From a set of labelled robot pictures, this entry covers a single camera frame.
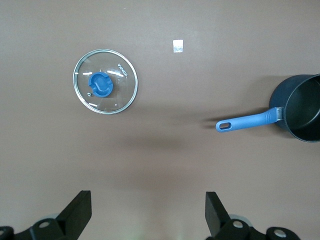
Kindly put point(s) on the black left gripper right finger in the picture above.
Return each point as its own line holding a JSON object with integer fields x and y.
{"x": 216, "y": 217}

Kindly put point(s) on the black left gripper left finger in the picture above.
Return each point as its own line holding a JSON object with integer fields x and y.
{"x": 75, "y": 215}

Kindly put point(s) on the glass lid with blue knob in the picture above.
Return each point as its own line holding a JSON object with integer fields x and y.
{"x": 100, "y": 85}

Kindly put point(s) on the small clear tape patch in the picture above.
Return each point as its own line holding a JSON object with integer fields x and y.
{"x": 178, "y": 46}

